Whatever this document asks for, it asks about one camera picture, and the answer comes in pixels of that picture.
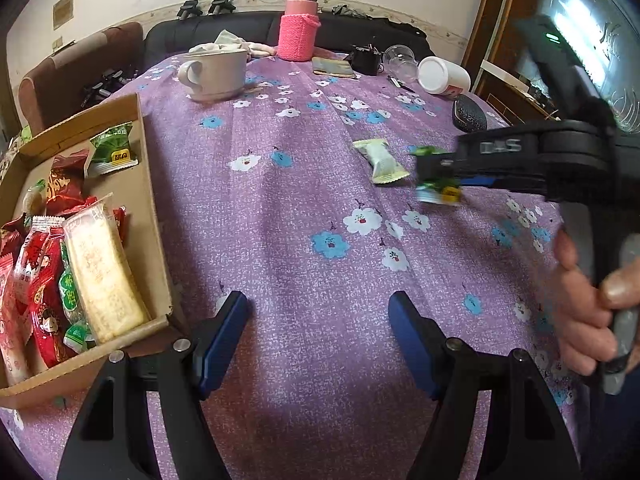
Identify black folded gadget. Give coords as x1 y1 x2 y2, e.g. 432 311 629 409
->
82 70 136 106

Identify small green candy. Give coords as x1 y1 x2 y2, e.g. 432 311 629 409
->
22 180 48 216

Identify person's right hand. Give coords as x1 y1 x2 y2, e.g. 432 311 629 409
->
552 230 640 376

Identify white plastic jar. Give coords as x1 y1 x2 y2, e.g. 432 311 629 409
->
417 56 472 97

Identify clear plastic cup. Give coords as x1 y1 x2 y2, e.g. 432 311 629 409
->
382 45 418 81

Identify red and white snack packet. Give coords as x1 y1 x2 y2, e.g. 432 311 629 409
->
15 215 66 311

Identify white crumpled cloth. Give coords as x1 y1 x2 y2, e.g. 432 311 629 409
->
189 30 276 58

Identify small wall plaque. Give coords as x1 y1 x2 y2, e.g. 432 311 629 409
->
52 0 76 30

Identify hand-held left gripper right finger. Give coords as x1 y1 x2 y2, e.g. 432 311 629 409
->
387 290 583 480

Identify brown armchair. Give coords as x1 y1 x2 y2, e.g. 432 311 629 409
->
19 22 146 131

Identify small black cup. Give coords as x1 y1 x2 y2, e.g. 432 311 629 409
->
350 44 383 76

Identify dark clothes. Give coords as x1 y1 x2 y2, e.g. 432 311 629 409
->
332 4 431 41

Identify purple floral tablecloth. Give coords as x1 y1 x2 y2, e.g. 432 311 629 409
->
0 50 601 480

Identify pale green snack packet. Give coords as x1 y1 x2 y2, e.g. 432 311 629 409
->
352 140 411 185

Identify black sofa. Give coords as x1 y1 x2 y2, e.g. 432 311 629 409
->
144 10 433 78

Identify pink snack packet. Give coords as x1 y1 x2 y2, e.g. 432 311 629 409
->
0 255 32 386

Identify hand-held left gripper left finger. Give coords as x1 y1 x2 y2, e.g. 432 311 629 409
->
57 290 251 480

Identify yellow biscuit pack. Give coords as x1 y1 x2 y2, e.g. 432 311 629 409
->
62 200 151 346

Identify green and white candy packet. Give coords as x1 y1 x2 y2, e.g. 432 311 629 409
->
57 240 97 356

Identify grey mug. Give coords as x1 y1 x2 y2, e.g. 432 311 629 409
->
177 49 249 102

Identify dark red foil snack packet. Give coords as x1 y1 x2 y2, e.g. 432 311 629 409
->
45 152 91 216
0 215 26 256

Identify flat folded pouch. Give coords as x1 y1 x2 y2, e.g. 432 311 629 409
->
311 56 358 80

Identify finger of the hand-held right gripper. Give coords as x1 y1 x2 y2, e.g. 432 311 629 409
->
419 154 546 182
452 180 551 199

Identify wooden cabinet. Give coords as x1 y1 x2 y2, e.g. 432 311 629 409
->
460 0 640 136

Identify green patterned cushion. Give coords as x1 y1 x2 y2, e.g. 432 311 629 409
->
0 127 33 181

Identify black glasses case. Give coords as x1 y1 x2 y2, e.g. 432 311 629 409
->
451 94 488 133

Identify red snack packet with figure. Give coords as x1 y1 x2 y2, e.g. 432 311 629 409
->
27 270 76 368

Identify pink knitted sleeve thermos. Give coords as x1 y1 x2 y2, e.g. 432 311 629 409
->
276 0 321 62

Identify cardboard box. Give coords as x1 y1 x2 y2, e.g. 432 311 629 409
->
0 92 175 409

